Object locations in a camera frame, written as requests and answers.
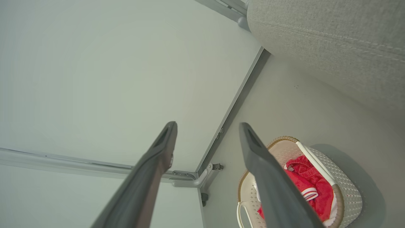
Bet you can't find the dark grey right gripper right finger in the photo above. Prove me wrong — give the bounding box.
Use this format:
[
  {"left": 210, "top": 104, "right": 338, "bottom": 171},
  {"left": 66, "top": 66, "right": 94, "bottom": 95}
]
[{"left": 239, "top": 122, "right": 325, "bottom": 228}]

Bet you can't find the beige woven laundry basket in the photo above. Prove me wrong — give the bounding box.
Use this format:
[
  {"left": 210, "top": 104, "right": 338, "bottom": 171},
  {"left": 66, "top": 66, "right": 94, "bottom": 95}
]
[{"left": 237, "top": 136, "right": 363, "bottom": 228}]

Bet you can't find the grey partition foot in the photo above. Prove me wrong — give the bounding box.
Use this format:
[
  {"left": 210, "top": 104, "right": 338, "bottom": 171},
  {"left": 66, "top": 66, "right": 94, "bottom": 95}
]
[{"left": 172, "top": 162, "right": 213, "bottom": 188}]

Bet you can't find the grey partition base rail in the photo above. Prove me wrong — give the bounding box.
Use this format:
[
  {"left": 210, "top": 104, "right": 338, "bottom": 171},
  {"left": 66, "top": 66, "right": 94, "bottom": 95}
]
[
  {"left": 0, "top": 147, "right": 198, "bottom": 183},
  {"left": 195, "top": 47, "right": 272, "bottom": 175}
]

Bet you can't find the red garment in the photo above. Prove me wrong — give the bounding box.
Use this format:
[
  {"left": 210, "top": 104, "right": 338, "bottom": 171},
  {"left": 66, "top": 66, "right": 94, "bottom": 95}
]
[{"left": 258, "top": 155, "right": 337, "bottom": 227}]

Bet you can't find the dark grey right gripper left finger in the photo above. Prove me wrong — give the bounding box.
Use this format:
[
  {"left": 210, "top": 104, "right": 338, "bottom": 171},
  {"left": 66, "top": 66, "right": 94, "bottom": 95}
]
[{"left": 91, "top": 121, "right": 178, "bottom": 228}]

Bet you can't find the grey fabric sofa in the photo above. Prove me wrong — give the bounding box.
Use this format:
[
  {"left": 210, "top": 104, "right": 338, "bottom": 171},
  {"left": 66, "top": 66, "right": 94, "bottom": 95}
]
[{"left": 247, "top": 0, "right": 405, "bottom": 111}]

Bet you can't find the white basket handle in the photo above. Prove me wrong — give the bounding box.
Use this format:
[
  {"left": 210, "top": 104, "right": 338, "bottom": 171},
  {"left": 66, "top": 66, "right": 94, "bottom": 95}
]
[
  {"left": 296, "top": 141, "right": 338, "bottom": 187},
  {"left": 236, "top": 201, "right": 254, "bottom": 228}
]

